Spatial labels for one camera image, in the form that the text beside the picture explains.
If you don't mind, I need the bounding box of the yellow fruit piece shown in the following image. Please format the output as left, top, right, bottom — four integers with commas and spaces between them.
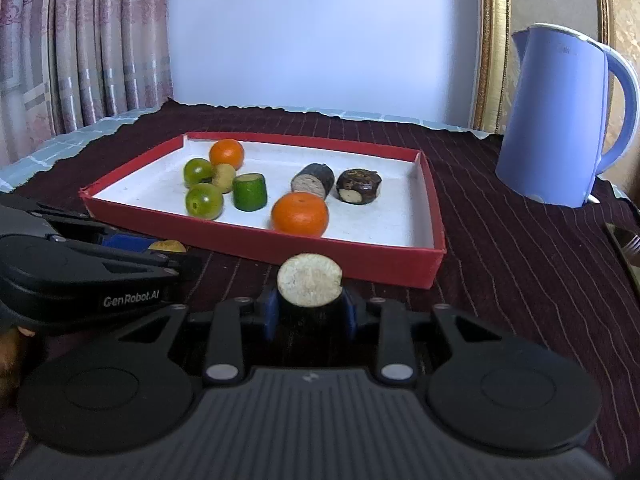
148, 240, 186, 254

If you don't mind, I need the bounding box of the pale cut fruit slice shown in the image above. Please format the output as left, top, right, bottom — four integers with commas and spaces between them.
277, 254, 343, 308

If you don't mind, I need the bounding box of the pale yellow round fruit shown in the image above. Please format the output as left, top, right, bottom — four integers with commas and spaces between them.
212, 162, 236, 194

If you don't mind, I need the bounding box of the small orange tangerine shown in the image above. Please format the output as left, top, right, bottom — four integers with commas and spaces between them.
208, 139, 245, 170

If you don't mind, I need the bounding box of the large orange tangerine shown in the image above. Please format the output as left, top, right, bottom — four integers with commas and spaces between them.
270, 192, 330, 237

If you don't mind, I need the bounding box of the dark sugarcane chunk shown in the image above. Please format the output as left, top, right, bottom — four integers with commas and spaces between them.
291, 162, 335, 200

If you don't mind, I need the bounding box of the person's left hand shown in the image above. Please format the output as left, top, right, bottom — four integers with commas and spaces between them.
0, 327, 39, 402

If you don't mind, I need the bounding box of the green cherry tomato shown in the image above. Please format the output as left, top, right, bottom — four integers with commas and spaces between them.
184, 183, 224, 220
182, 157, 215, 188

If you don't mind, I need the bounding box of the red shallow box tray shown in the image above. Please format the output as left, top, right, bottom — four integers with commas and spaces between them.
80, 132, 446, 288

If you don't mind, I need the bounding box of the green cucumber chunk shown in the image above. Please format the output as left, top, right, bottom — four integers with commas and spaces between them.
232, 174, 268, 211

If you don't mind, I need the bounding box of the dark brown chestnut piece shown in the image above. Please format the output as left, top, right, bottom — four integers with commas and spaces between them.
335, 168, 382, 205

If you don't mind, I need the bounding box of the pink floral curtain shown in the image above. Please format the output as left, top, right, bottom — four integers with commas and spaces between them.
1, 0, 172, 165

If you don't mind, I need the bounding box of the blue electric kettle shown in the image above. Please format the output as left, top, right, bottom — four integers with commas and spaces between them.
496, 23, 639, 208

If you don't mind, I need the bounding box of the gold picture frame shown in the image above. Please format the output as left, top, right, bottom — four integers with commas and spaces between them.
470, 0, 615, 134

